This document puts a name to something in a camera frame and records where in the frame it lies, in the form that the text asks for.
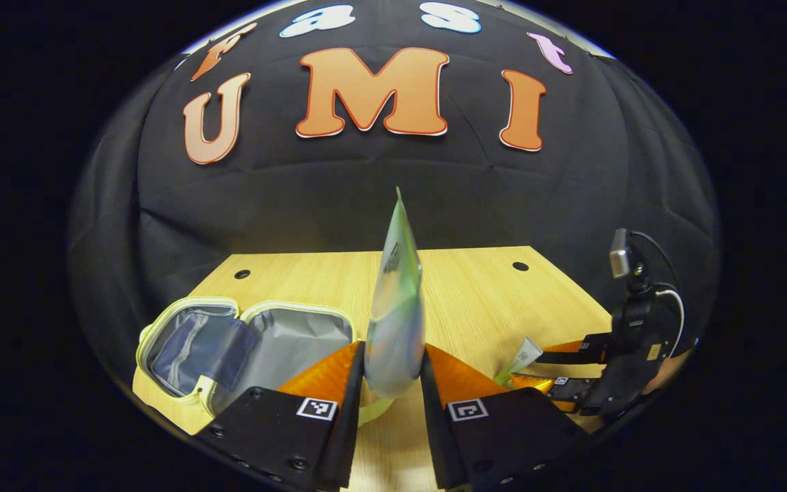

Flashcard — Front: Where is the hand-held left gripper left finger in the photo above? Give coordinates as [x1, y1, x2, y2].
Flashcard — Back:
[192, 340, 367, 491]

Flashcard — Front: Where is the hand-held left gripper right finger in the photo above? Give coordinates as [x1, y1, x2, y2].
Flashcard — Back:
[419, 342, 596, 490]

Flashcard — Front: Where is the white skin care tube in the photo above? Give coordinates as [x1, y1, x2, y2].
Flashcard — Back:
[494, 336, 545, 387]

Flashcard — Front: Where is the pale yellow suitcase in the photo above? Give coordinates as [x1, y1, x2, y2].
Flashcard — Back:
[132, 296, 396, 437]

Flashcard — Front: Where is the green skin care tube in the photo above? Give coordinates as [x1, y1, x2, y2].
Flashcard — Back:
[363, 187, 428, 400]

